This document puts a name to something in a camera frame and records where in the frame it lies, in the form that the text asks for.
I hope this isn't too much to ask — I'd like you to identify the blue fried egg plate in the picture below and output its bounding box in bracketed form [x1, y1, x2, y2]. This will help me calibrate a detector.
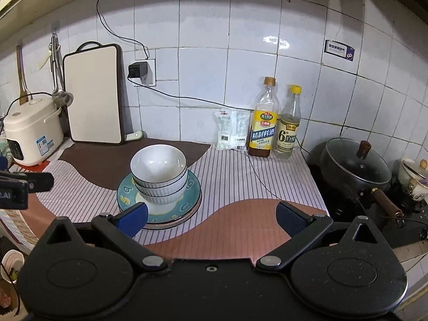
[117, 170, 203, 225]

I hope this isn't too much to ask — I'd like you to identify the purple white wall sticker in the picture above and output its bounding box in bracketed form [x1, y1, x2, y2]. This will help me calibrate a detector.
[324, 39, 355, 63]

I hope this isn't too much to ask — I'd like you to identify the black gas stove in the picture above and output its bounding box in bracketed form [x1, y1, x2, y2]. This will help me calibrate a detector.
[306, 150, 428, 249]

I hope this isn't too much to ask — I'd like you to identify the thin black adapter cable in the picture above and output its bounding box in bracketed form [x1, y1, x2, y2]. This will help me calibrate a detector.
[128, 76, 285, 200]

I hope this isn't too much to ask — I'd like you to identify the black wok wooden handle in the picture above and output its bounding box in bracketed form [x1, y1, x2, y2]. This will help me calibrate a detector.
[308, 137, 404, 220]

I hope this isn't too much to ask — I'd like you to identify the metal ladle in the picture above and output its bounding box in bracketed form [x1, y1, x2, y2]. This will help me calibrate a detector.
[50, 35, 74, 107]

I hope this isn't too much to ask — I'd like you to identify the amber cooking wine bottle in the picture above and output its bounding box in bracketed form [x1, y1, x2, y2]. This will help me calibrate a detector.
[248, 77, 280, 158]

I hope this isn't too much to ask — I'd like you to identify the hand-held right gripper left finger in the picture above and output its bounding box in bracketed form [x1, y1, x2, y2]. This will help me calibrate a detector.
[40, 201, 169, 274]

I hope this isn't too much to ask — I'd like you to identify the white paper cup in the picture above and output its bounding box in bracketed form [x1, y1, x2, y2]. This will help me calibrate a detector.
[0, 250, 26, 283]

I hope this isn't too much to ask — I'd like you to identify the glass lid wooden knob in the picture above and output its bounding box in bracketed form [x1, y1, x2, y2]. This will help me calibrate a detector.
[326, 138, 392, 185]

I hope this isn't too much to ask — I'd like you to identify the white wall socket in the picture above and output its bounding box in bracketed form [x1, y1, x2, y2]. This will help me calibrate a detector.
[134, 58, 157, 87]

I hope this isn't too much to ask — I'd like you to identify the wooden spatula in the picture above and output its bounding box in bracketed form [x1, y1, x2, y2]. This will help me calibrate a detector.
[16, 45, 32, 105]

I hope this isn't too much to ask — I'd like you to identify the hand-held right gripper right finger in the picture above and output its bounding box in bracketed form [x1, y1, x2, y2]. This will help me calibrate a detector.
[256, 201, 386, 273]

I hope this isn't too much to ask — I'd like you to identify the black cable on wall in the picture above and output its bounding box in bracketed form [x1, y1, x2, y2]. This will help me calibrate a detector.
[97, 0, 337, 60]

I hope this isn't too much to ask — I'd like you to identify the cream ceramic pot with lid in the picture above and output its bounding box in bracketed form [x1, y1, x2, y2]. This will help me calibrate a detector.
[399, 156, 428, 202]

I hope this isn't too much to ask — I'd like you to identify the clear plastic bag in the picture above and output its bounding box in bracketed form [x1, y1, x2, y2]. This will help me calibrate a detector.
[234, 110, 253, 151]

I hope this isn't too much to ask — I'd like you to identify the white cutting board dark rim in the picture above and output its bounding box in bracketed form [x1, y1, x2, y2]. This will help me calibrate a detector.
[63, 41, 126, 146]

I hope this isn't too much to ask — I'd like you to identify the white plastic pouch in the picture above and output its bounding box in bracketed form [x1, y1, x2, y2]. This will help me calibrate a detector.
[213, 109, 240, 151]

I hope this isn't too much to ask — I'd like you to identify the striped brown counter mat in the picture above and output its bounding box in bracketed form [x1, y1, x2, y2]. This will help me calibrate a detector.
[0, 137, 330, 262]

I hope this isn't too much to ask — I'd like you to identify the clear vinegar bottle yellow cap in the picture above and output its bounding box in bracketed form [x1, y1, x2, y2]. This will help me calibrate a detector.
[273, 85, 303, 160]

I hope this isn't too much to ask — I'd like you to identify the white ribbed bowl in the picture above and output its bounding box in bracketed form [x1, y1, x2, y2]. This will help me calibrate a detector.
[136, 186, 187, 207]
[133, 173, 188, 197]
[130, 144, 188, 185]

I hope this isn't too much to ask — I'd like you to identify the cream rice cooker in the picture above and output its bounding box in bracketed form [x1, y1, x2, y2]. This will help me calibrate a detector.
[3, 95, 65, 167]

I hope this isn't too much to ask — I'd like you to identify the black power adapter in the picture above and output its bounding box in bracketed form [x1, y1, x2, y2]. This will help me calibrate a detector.
[128, 62, 149, 80]

